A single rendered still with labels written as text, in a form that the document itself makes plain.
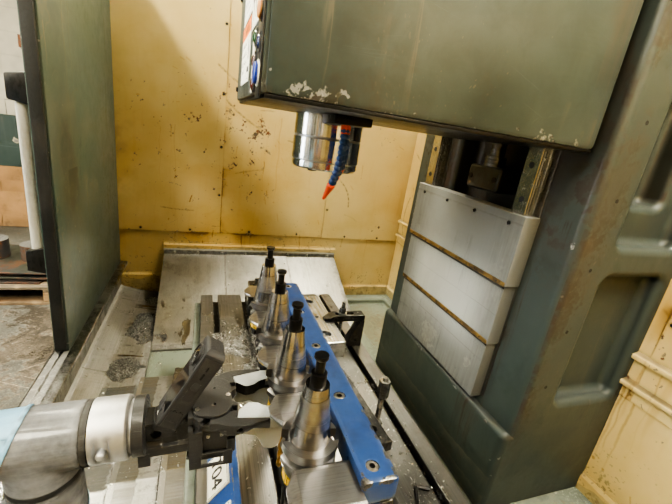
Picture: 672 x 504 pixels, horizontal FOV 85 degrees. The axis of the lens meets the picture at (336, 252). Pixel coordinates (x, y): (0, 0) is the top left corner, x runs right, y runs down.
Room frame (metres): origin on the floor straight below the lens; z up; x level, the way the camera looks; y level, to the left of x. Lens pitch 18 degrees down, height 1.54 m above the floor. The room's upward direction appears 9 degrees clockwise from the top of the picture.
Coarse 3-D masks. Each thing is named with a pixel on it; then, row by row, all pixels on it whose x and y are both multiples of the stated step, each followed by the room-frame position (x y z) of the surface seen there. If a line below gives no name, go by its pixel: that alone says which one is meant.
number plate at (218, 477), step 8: (224, 464) 0.50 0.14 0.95; (208, 472) 0.51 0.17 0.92; (216, 472) 0.50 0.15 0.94; (224, 472) 0.49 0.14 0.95; (208, 480) 0.49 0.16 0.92; (216, 480) 0.48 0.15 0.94; (224, 480) 0.47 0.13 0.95; (208, 488) 0.48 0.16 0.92; (216, 488) 0.47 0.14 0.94; (208, 496) 0.46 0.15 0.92
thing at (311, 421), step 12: (312, 396) 0.31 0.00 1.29; (324, 396) 0.31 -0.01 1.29; (300, 408) 0.31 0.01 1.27; (312, 408) 0.30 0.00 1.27; (324, 408) 0.31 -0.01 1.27; (300, 420) 0.31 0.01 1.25; (312, 420) 0.30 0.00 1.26; (324, 420) 0.31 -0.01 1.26; (300, 432) 0.30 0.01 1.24; (312, 432) 0.30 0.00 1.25; (324, 432) 0.31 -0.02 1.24; (300, 444) 0.30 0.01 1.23; (312, 444) 0.30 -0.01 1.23; (324, 444) 0.31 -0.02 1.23
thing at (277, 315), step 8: (272, 296) 0.52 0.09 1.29; (280, 296) 0.51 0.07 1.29; (272, 304) 0.51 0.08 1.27; (280, 304) 0.51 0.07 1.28; (288, 304) 0.52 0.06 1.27; (272, 312) 0.51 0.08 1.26; (280, 312) 0.51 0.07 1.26; (288, 312) 0.52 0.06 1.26; (264, 320) 0.52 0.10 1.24; (272, 320) 0.51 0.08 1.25; (280, 320) 0.51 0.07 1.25; (288, 320) 0.52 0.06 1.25; (264, 328) 0.51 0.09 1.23; (272, 328) 0.51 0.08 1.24; (280, 328) 0.51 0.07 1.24
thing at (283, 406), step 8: (272, 400) 0.38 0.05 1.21; (280, 400) 0.38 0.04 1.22; (288, 400) 0.38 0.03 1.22; (296, 400) 0.38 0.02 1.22; (272, 408) 0.36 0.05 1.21; (280, 408) 0.36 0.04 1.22; (288, 408) 0.36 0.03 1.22; (296, 408) 0.37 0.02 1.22; (272, 416) 0.35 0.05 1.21; (280, 416) 0.35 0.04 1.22; (288, 416) 0.35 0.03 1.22; (280, 424) 0.34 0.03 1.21
